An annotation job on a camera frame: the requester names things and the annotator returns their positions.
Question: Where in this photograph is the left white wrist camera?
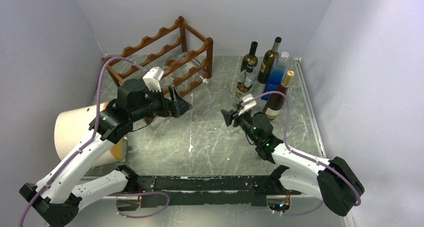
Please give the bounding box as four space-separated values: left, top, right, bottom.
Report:
142 66 164 92

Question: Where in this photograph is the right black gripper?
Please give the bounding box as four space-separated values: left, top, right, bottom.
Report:
222 102 260 145

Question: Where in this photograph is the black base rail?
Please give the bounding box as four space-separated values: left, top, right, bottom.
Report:
136 175 289 208

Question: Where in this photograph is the white drum orange lid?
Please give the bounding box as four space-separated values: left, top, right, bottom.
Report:
54 105 128 169

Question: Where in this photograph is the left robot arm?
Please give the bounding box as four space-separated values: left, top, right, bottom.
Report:
19 79 192 227

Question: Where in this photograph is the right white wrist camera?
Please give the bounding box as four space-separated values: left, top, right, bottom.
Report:
237 93 257 116

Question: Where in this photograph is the dark bottle gold foil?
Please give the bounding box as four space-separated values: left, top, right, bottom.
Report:
263 70 295 121

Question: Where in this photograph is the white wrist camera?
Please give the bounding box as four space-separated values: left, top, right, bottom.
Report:
237 93 257 116
142 66 164 92

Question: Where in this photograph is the dark bottle cream label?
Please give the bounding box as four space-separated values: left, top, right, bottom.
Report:
240 41 258 72

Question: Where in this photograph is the green wine bottle silver cap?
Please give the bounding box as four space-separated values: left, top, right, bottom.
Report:
257 36 282 84

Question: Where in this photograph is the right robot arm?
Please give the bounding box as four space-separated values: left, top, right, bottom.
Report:
221 109 365 217

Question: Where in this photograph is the clear bottle silver cap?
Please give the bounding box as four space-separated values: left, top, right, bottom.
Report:
171 52 210 87

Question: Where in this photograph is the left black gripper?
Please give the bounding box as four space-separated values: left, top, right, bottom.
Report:
130 84 193 122

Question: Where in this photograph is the brown wooden wine rack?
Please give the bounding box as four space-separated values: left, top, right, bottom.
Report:
119 16 214 97

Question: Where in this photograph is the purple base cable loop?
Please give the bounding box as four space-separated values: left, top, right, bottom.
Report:
115 191 171 219

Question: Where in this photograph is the blue labelled clear bottle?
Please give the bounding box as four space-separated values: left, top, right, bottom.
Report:
263 51 290 93

